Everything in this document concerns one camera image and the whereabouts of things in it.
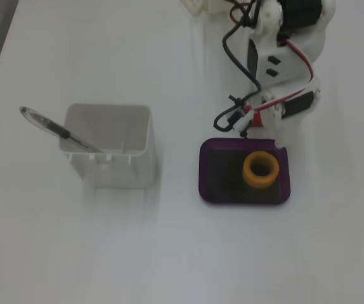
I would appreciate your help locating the clear black ballpoint pen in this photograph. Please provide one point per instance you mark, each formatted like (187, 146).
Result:
(47, 124)

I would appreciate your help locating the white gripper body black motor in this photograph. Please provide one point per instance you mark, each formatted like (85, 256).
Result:
(297, 106)

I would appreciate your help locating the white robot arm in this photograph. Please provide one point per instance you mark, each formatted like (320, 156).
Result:
(296, 66)

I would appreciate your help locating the red rectangular block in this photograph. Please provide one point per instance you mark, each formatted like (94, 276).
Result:
(257, 121)

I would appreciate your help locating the yellow tape roll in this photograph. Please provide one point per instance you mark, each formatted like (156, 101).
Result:
(261, 183)

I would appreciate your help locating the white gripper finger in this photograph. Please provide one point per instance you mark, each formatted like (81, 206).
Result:
(282, 133)

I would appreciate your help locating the white plastic container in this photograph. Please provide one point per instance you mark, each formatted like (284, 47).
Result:
(118, 174)

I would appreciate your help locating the purple rectangular tray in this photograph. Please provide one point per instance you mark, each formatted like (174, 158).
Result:
(223, 177)

